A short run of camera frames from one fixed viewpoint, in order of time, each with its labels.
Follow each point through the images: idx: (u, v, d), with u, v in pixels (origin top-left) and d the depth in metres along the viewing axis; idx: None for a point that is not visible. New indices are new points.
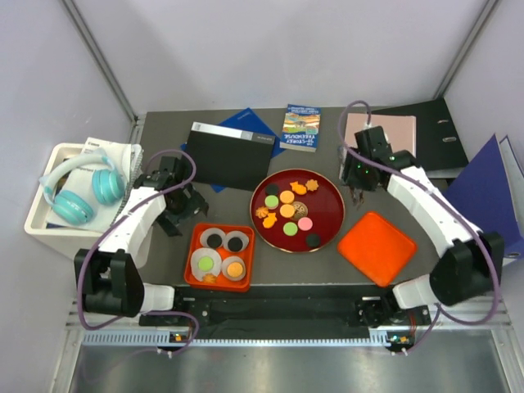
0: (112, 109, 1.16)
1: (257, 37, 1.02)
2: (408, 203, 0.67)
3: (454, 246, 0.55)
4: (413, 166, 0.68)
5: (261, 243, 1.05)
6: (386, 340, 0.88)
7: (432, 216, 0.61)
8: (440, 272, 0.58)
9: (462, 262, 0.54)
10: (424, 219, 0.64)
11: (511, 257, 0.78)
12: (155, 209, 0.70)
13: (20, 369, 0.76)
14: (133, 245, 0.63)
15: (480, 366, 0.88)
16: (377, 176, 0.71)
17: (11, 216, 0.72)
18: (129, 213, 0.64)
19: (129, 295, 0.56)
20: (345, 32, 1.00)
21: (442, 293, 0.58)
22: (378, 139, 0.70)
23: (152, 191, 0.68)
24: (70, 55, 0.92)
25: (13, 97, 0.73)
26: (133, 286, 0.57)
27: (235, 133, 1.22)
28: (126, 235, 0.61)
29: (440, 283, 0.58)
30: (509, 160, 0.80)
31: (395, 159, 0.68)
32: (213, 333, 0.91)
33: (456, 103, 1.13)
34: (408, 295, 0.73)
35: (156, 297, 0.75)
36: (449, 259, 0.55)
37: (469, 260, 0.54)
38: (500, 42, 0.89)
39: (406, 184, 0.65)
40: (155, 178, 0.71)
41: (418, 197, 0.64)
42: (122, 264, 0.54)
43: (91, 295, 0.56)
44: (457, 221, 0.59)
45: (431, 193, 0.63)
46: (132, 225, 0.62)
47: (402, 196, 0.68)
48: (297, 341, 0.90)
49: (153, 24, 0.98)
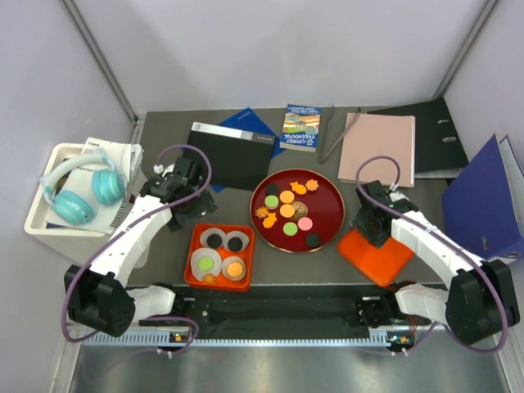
0: (112, 110, 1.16)
1: (257, 37, 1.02)
2: (413, 244, 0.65)
3: (458, 277, 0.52)
4: (412, 211, 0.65)
5: (261, 243, 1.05)
6: (386, 340, 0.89)
7: (435, 251, 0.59)
8: (452, 307, 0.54)
9: (469, 291, 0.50)
10: (429, 256, 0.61)
11: (511, 257, 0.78)
12: (160, 220, 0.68)
13: (20, 370, 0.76)
14: (128, 264, 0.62)
15: (480, 366, 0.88)
16: (378, 223, 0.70)
17: (10, 216, 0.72)
18: (128, 228, 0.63)
19: (115, 317, 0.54)
20: (344, 33, 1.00)
21: (459, 329, 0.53)
22: (378, 191, 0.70)
23: (158, 203, 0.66)
24: (70, 55, 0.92)
25: (13, 98, 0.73)
26: (120, 307, 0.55)
27: (234, 133, 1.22)
28: (120, 255, 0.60)
29: (457, 318, 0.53)
30: (509, 160, 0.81)
31: (393, 205, 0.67)
32: (213, 334, 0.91)
33: (456, 103, 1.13)
34: (413, 304, 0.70)
35: (153, 304, 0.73)
36: (455, 292, 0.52)
37: (477, 291, 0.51)
38: (499, 42, 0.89)
39: (408, 226, 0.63)
40: (164, 185, 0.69)
41: (419, 237, 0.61)
42: (110, 290, 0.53)
43: (79, 309, 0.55)
44: (459, 254, 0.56)
45: (431, 231, 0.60)
46: (128, 243, 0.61)
47: (406, 239, 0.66)
48: (296, 341, 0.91)
49: (153, 25, 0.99)
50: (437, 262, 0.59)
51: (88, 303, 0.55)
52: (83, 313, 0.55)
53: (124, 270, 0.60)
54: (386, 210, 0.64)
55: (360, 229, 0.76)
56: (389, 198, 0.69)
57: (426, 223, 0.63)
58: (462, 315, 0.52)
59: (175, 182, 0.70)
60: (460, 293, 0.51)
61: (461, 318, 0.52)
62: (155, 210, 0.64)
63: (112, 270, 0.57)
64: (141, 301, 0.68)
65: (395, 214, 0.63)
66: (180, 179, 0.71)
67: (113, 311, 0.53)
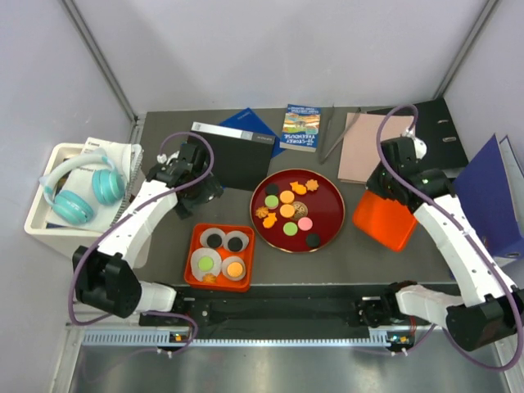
0: (112, 110, 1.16)
1: (257, 37, 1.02)
2: (435, 235, 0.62)
3: (485, 304, 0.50)
4: (447, 195, 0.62)
5: (261, 243, 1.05)
6: (386, 340, 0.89)
7: (465, 263, 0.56)
8: (458, 318, 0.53)
9: (491, 322, 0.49)
10: (453, 260, 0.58)
11: (511, 257, 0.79)
12: (165, 205, 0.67)
13: (20, 369, 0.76)
14: (137, 245, 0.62)
15: (480, 366, 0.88)
16: (404, 197, 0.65)
17: (10, 216, 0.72)
18: (134, 211, 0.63)
19: (123, 296, 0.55)
20: (345, 33, 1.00)
21: (458, 336, 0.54)
22: (408, 155, 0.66)
23: (163, 188, 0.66)
24: (70, 55, 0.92)
25: (13, 97, 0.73)
26: (127, 288, 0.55)
27: (234, 133, 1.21)
28: (128, 237, 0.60)
29: (459, 328, 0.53)
30: (509, 160, 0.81)
31: (426, 182, 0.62)
32: (213, 333, 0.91)
33: (456, 103, 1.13)
34: (413, 309, 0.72)
35: (155, 298, 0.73)
36: (474, 316, 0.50)
37: (499, 318, 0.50)
38: (499, 42, 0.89)
39: (440, 219, 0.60)
40: (169, 170, 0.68)
41: (450, 236, 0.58)
42: (116, 270, 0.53)
43: (87, 291, 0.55)
44: (492, 275, 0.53)
45: (466, 234, 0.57)
46: (135, 226, 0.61)
47: (431, 228, 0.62)
48: (297, 341, 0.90)
49: (153, 24, 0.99)
50: (461, 273, 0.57)
51: (97, 283, 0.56)
52: (91, 294, 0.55)
53: (131, 253, 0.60)
54: (420, 194, 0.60)
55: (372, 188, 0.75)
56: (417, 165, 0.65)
57: (463, 222, 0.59)
58: (467, 331, 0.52)
59: (178, 168, 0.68)
60: (483, 322, 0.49)
61: (467, 332, 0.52)
62: (162, 194, 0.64)
63: (119, 250, 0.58)
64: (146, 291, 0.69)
65: (429, 202, 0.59)
66: (184, 165, 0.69)
67: (121, 291, 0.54)
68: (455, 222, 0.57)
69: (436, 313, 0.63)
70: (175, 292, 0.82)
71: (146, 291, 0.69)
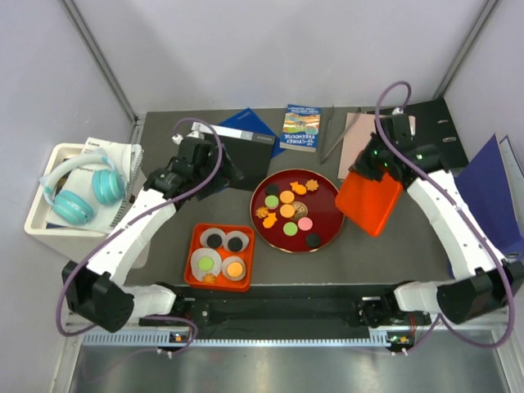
0: (112, 110, 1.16)
1: (257, 37, 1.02)
2: (426, 210, 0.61)
3: (475, 277, 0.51)
4: (441, 171, 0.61)
5: (261, 243, 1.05)
6: (386, 340, 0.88)
7: (457, 237, 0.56)
8: (449, 291, 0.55)
9: (481, 293, 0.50)
10: (445, 236, 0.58)
11: (512, 258, 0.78)
12: (162, 217, 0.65)
13: (20, 370, 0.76)
14: (129, 259, 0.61)
15: (480, 366, 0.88)
16: (398, 173, 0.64)
17: (10, 216, 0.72)
18: (127, 225, 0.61)
19: (111, 314, 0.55)
20: (344, 33, 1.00)
21: (449, 309, 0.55)
22: (404, 130, 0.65)
23: (160, 199, 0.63)
24: (70, 55, 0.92)
25: (13, 97, 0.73)
26: (115, 307, 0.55)
27: (234, 133, 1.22)
28: (118, 254, 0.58)
29: (449, 302, 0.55)
30: (508, 160, 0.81)
31: (421, 157, 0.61)
32: (213, 334, 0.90)
33: (456, 103, 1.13)
34: (410, 300, 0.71)
35: (151, 304, 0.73)
36: (465, 288, 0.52)
37: (489, 291, 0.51)
38: (499, 41, 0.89)
39: (431, 193, 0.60)
40: (169, 178, 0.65)
41: (443, 211, 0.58)
42: (103, 291, 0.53)
43: (78, 304, 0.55)
44: (483, 248, 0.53)
45: (458, 209, 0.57)
46: (127, 242, 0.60)
47: (423, 203, 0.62)
48: (296, 341, 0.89)
49: (153, 25, 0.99)
50: (452, 247, 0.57)
51: (87, 297, 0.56)
52: (81, 307, 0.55)
53: (122, 271, 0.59)
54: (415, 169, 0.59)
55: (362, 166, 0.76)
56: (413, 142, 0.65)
57: (457, 198, 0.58)
58: (457, 303, 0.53)
59: (181, 170, 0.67)
60: (472, 294, 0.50)
61: (456, 304, 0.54)
62: (156, 207, 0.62)
63: (108, 270, 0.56)
64: (140, 300, 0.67)
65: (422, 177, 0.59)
66: (186, 167, 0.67)
67: (109, 311, 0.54)
68: (448, 196, 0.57)
69: (430, 298, 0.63)
70: (175, 295, 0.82)
71: (140, 297, 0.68)
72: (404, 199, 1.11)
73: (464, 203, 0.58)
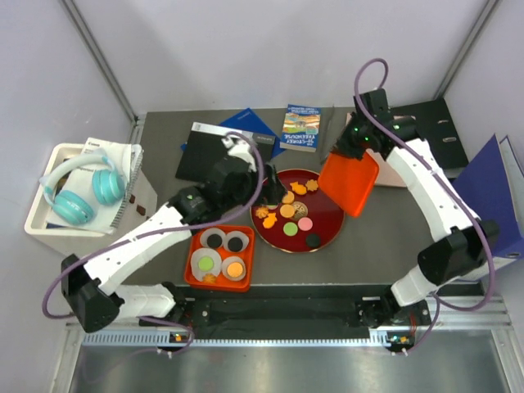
0: (112, 110, 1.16)
1: (257, 37, 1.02)
2: (405, 176, 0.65)
3: (450, 236, 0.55)
4: (417, 140, 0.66)
5: (261, 244, 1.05)
6: (386, 340, 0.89)
7: (432, 199, 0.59)
8: (428, 252, 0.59)
9: (456, 250, 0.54)
10: (422, 200, 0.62)
11: (511, 257, 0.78)
12: (173, 238, 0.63)
13: (20, 369, 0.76)
14: (126, 273, 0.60)
15: (481, 366, 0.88)
16: (377, 145, 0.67)
17: (10, 216, 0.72)
18: (134, 238, 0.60)
19: (91, 318, 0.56)
20: (344, 33, 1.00)
21: (428, 271, 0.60)
22: (380, 104, 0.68)
23: (176, 222, 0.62)
24: (70, 55, 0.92)
25: (13, 97, 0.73)
26: (99, 311, 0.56)
27: (234, 133, 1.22)
28: (115, 264, 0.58)
29: (428, 263, 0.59)
30: (509, 160, 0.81)
31: (398, 128, 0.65)
32: (213, 334, 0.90)
33: (456, 103, 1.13)
34: (408, 294, 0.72)
35: (146, 307, 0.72)
36: (442, 248, 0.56)
37: (463, 247, 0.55)
38: (499, 41, 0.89)
39: (408, 159, 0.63)
40: (194, 201, 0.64)
41: (419, 175, 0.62)
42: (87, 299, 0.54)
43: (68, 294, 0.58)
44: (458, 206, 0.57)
45: (434, 173, 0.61)
46: (129, 255, 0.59)
47: (402, 172, 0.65)
48: (296, 341, 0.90)
49: (153, 24, 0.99)
50: (429, 210, 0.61)
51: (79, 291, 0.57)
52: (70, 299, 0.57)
53: (117, 279, 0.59)
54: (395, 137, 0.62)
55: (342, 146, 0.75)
56: (390, 114, 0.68)
57: (431, 164, 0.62)
58: (435, 264, 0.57)
59: (210, 196, 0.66)
60: (449, 251, 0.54)
61: (435, 264, 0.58)
62: (169, 228, 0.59)
63: (100, 277, 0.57)
64: (131, 303, 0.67)
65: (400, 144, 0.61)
66: (216, 192, 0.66)
67: (88, 314, 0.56)
68: (424, 162, 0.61)
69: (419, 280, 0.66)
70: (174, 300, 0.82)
71: (131, 302, 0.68)
72: (404, 199, 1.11)
73: (439, 167, 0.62)
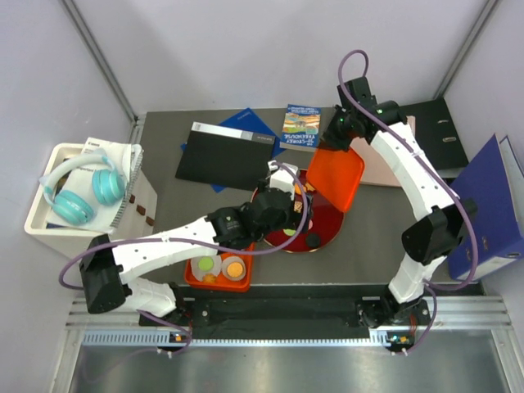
0: (112, 110, 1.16)
1: (257, 37, 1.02)
2: (390, 160, 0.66)
3: (431, 214, 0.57)
4: (399, 123, 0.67)
5: (260, 244, 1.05)
6: (386, 340, 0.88)
7: (415, 181, 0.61)
8: (412, 231, 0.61)
9: (438, 228, 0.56)
10: (404, 181, 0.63)
11: (511, 257, 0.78)
12: (201, 252, 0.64)
13: (20, 369, 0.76)
14: (147, 268, 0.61)
15: (480, 366, 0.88)
16: (361, 129, 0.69)
17: (10, 216, 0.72)
18: (166, 239, 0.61)
19: (100, 300, 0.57)
20: (344, 33, 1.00)
21: (413, 251, 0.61)
22: (363, 91, 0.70)
23: (209, 238, 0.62)
24: (70, 55, 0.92)
25: (13, 97, 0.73)
26: (110, 295, 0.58)
27: (234, 133, 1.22)
28: (141, 258, 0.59)
29: (413, 241, 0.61)
30: (508, 160, 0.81)
31: (381, 112, 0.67)
32: (213, 334, 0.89)
33: (456, 103, 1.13)
34: (404, 288, 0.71)
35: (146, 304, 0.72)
36: (425, 226, 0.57)
37: (444, 225, 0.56)
38: (499, 41, 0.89)
39: (391, 142, 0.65)
40: (230, 224, 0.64)
41: (403, 158, 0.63)
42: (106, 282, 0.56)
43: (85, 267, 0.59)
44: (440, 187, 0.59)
45: (416, 155, 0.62)
46: (155, 252, 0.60)
47: (386, 155, 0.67)
48: (296, 341, 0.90)
49: (153, 24, 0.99)
50: (411, 191, 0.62)
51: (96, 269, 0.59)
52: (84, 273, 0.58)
53: (137, 272, 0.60)
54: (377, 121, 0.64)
55: (329, 140, 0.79)
56: (372, 100, 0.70)
57: (414, 146, 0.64)
58: (418, 241, 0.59)
59: (246, 222, 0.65)
60: (429, 228, 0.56)
61: (418, 243, 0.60)
62: (201, 242, 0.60)
63: (124, 264, 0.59)
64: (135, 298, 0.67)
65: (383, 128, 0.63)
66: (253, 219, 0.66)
67: (100, 296, 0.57)
68: (405, 145, 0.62)
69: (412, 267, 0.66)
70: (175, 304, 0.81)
71: (137, 295, 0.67)
72: (404, 199, 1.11)
73: (421, 150, 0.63)
